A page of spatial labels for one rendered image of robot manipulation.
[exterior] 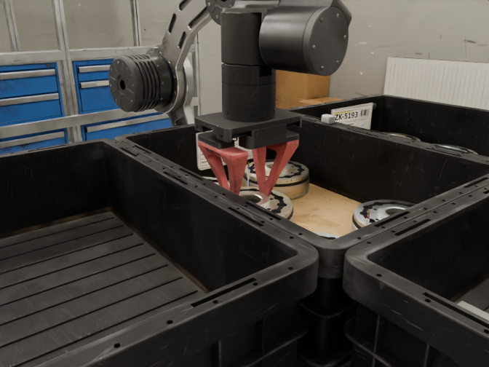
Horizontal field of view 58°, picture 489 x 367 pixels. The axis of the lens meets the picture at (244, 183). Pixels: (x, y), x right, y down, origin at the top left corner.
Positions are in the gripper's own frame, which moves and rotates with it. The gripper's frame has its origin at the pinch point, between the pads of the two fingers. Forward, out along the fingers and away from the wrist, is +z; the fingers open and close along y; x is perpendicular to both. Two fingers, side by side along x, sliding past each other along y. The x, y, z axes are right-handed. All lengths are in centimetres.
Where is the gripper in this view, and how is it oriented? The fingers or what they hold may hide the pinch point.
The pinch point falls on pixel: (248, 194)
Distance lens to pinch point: 50.3
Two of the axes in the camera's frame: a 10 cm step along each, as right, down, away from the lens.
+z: 0.0, 9.3, 3.8
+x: -6.0, -3.0, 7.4
